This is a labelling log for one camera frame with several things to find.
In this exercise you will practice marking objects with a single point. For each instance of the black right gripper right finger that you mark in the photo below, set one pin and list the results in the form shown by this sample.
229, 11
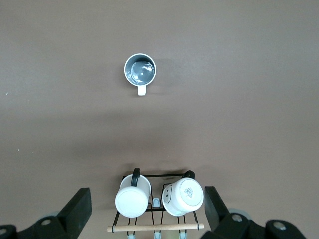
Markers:
216, 211

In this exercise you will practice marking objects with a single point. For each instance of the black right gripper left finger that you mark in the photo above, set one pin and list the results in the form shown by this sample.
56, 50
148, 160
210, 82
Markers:
77, 209

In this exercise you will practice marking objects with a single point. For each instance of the white mug with printed bottom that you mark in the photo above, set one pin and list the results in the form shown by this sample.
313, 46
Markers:
184, 196

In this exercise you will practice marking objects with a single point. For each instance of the white mug with plain bottom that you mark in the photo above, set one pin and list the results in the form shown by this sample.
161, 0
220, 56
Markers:
132, 199

